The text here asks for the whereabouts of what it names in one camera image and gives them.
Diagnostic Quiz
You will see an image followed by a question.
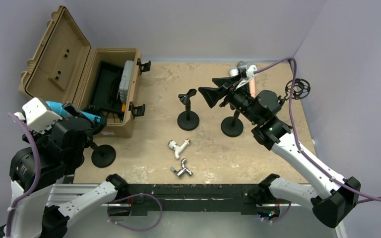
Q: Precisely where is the white microphone grey head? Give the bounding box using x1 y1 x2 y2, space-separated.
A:
229 66 240 77

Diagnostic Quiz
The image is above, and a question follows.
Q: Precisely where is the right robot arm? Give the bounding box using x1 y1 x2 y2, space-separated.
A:
198 76 361 228

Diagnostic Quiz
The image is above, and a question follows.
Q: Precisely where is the tan plastic hard case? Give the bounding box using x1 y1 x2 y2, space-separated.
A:
19 5 151 138

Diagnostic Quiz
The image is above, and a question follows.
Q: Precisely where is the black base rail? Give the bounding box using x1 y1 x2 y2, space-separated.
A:
115 183 289 216

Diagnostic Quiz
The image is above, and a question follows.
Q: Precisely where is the chrome metal faucet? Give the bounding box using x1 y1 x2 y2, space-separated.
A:
170 158 193 179

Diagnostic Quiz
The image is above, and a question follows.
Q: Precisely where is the pink microphone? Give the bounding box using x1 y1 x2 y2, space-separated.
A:
248 77 256 98

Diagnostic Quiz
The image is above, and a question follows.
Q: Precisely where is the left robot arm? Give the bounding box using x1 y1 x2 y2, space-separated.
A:
0 98 128 238

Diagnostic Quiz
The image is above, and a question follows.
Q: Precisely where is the black microphone silver grille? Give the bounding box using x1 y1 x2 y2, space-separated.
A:
236 61 247 74

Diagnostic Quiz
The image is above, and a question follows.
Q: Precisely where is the grey device in case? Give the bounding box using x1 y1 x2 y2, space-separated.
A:
118 60 135 103

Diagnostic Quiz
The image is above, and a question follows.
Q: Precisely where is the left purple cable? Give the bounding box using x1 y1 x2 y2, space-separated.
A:
4 112 42 238

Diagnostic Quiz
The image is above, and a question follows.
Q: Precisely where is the blue microphone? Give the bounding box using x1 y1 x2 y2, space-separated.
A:
46 101 101 123

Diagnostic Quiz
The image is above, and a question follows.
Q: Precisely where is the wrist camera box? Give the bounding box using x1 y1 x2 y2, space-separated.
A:
236 61 257 89
22 97 62 134

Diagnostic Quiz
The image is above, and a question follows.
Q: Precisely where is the black tripod shock-mount stand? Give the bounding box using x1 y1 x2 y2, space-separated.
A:
279 78 311 101

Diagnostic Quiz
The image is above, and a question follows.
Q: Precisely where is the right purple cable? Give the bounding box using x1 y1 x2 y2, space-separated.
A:
254 57 381 204

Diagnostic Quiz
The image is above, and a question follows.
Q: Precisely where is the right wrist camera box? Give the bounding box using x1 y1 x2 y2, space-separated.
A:
236 61 257 89

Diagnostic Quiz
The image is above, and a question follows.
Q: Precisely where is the white plastic tap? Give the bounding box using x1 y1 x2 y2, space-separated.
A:
168 139 191 160

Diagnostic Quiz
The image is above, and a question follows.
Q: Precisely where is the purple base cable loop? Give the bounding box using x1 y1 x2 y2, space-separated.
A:
107 191 164 232

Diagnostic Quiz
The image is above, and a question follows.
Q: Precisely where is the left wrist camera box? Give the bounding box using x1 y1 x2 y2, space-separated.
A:
22 97 62 134

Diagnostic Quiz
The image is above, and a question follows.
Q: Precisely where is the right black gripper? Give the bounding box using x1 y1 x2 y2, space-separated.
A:
199 73 261 124

